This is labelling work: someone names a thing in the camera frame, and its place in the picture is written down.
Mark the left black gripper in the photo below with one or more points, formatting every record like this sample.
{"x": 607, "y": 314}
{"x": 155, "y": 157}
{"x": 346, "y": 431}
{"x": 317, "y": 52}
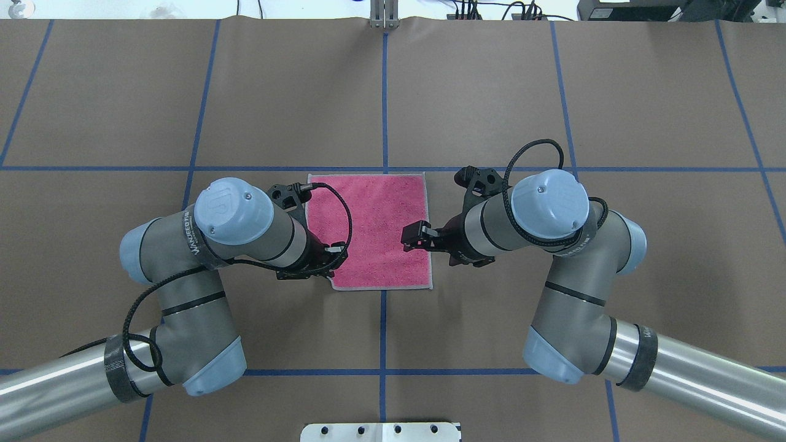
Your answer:
{"x": 314, "y": 250}

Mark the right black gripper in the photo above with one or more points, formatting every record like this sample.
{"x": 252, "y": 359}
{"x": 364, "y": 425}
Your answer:
{"x": 449, "y": 237}

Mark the pink towel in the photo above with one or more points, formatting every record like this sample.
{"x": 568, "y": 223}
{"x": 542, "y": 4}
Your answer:
{"x": 381, "y": 205}

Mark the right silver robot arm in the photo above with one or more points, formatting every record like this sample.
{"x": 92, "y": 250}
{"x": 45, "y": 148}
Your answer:
{"x": 571, "y": 335}

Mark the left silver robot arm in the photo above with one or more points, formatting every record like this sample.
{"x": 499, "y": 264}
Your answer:
{"x": 180, "y": 330}

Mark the white mounting plate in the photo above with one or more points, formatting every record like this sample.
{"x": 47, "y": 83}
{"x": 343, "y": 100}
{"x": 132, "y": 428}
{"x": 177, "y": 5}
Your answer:
{"x": 382, "y": 431}

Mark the black box with label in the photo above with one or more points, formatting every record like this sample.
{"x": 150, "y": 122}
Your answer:
{"x": 657, "y": 11}

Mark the aluminium frame post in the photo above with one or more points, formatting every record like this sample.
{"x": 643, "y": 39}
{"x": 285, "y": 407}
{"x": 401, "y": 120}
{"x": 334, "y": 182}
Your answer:
{"x": 384, "y": 14}

